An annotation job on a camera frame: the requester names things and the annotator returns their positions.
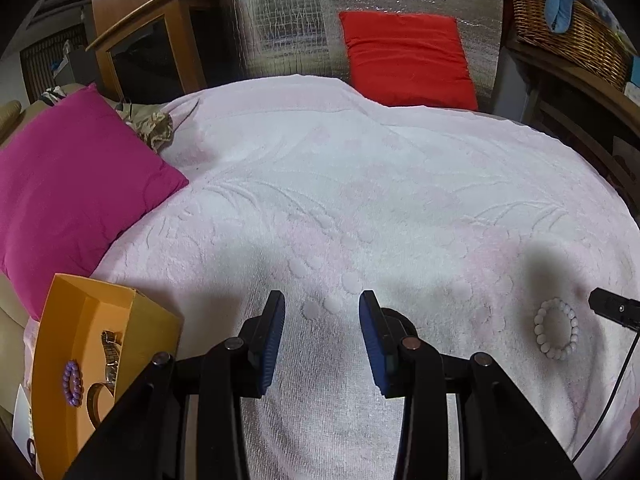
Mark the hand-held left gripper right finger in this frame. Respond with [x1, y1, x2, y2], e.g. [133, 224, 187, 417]
[358, 290, 582, 480]

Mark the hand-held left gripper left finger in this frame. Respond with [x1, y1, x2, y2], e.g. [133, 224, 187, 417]
[62, 289, 287, 480]

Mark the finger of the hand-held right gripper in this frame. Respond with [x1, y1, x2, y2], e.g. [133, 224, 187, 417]
[587, 287, 640, 332]

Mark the white bead bracelet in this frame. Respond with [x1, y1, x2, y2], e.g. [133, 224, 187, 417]
[533, 298, 580, 361]

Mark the orange cardboard box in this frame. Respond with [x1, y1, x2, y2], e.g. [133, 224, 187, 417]
[31, 273, 183, 480]

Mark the silver wrist watch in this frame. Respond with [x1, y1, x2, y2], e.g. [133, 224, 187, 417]
[100, 330, 123, 398]

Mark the brown bangle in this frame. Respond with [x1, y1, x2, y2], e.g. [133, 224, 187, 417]
[86, 382, 118, 428]

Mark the purple bead bracelet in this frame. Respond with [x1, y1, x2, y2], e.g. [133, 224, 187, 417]
[62, 360, 83, 407]

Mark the pale pink embossed blanket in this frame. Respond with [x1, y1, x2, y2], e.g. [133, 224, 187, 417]
[22, 74, 640, 480]

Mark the wooden side table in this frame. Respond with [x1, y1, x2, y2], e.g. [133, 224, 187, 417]
[502, 40, 640, 201]

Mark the crumpled beige cloth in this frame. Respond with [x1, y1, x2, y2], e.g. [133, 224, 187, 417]
[117, 100, 173, 153]

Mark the pink pillow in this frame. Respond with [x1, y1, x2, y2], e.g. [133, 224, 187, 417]
[0, 82, 190, 321]

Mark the white paper sheet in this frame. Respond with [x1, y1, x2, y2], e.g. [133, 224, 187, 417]
[11, 382, 38, 466]

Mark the wicker basket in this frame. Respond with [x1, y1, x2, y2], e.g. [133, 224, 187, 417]
[506, 0, 636, 92]

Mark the red pillow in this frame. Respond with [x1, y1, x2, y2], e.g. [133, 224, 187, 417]
[339, 10, 480, 111]

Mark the blue cloth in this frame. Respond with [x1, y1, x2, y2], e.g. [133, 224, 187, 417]
[544, 0, 588, 33]

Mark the silver foil insulation mat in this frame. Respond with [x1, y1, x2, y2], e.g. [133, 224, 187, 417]
[215, 0, 503, 113]

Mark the dark woven screen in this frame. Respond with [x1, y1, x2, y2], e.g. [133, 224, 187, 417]
[20, 25, 96, 103]

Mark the black cable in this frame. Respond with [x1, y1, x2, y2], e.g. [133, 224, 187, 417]
[570, 329, 640, 463]

